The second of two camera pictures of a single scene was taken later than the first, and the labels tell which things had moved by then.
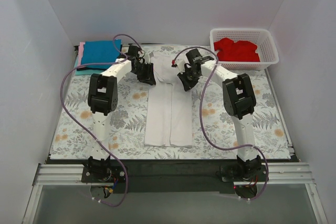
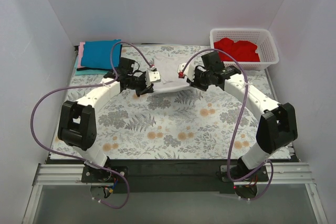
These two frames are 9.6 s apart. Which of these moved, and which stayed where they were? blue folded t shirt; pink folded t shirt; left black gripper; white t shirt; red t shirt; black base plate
Moved: left black gripper; white t shirt
Stayed: pink folded t shirt; red t shirt; black base plate; blue folded t shirt
